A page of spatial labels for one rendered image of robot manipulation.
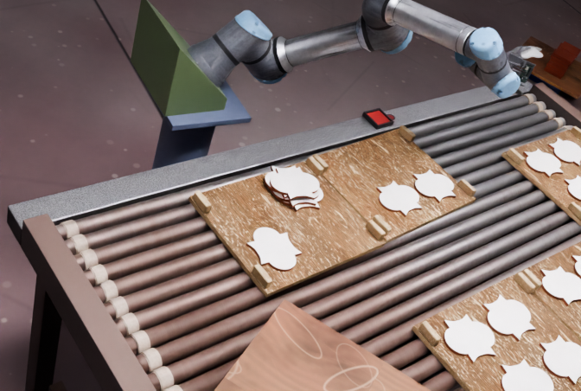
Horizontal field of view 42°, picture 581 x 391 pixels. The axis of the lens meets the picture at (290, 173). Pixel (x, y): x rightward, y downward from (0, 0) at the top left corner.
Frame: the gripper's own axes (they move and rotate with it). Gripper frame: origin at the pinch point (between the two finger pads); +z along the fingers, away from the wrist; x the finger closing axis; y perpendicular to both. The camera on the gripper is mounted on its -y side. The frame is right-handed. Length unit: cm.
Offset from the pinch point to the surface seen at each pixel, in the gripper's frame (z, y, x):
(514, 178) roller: 14.5, 5.7, -33.3
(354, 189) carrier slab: -47, -2, -47
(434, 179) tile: -19.9, 1.9, -39.0
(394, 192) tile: -36, 3, -44
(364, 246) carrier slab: -56, 17, -54
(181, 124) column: -80, -46, -53
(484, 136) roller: 17.9, -14.4, -27.7
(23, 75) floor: -64, -204, -105
